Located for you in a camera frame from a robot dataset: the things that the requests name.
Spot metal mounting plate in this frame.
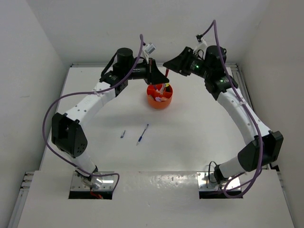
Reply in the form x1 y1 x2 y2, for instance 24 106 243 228
197 171 242 192
70 171 114 191

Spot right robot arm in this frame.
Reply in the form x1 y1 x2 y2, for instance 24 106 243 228
163 46 284 184

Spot purple highlighter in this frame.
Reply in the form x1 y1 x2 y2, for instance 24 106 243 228
155 97 162 102

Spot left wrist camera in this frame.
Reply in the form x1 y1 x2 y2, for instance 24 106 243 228
142 43 156 62

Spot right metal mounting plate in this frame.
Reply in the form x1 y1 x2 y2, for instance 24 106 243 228
197 171 242 192

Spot orange round container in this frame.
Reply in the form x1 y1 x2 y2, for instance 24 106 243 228
146 83 173 109

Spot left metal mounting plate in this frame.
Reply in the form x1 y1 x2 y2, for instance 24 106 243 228
70 171 114 191

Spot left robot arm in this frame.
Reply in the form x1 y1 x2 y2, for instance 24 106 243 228
51 43 169 180

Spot blue pen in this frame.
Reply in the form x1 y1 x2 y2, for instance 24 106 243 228
136 124 149 145

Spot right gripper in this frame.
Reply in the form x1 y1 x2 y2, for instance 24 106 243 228
163 47 211 79

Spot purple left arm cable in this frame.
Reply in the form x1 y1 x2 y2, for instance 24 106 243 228
42 34 145 190

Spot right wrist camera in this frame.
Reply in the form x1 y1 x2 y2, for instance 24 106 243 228
193 35 208 54

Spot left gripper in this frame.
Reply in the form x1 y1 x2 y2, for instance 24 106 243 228
124 57 168 85

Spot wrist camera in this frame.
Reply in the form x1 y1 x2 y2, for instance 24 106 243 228
142 43 156 62
193 35 208 54

